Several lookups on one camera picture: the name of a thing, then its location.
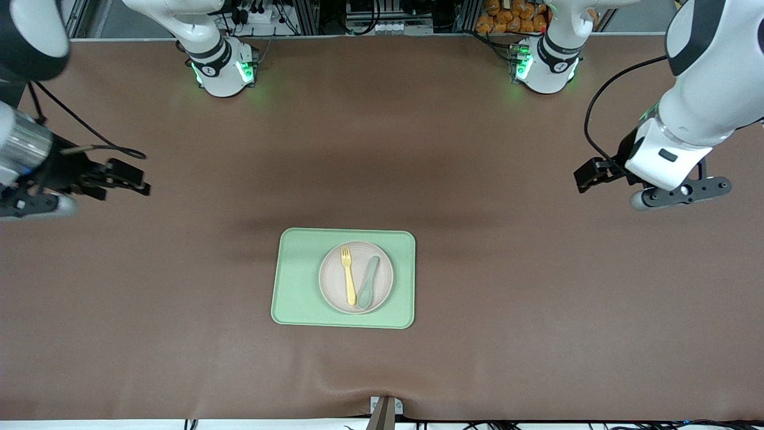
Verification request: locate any beige round plate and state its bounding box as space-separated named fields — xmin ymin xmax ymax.
xmin=318 ymin=240 xmax=395 ymax=315

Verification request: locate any black equipment rack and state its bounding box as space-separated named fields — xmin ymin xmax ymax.
xmin=286 ymin=0 xmax=478 ymax=36

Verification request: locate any light green rectangular tray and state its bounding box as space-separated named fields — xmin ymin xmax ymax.
xmin=271 ymin=228 xmax=416 ymax=330

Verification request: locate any yellow plastic fork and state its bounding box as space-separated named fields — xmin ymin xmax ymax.
xmin=341 ymin=246 xmax=358 ymax=305

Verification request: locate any white power strip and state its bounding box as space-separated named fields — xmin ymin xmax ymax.
xmin=230 ymin=5 xmax=281 ymax=26

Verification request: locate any white table edge bracket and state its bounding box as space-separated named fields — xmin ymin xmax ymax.
xmin=369 ymin=396 xmax=404 ymax=416

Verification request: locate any pale green plastic spoon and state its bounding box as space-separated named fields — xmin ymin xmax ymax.
xmin=357 ymin=256 xmax=380 ymax=309

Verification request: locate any tan camera mount post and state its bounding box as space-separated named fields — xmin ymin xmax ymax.
xmin=365 ymin=397 xmax=396 ymax=430

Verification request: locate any black floor cable bundle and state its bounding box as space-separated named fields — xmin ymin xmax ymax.
xmin=460 ymin=420 xmax=764 ymax=430

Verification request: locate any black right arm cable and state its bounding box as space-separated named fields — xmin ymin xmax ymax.
xmin=27 ymin=81 xmax=147 ymax=161

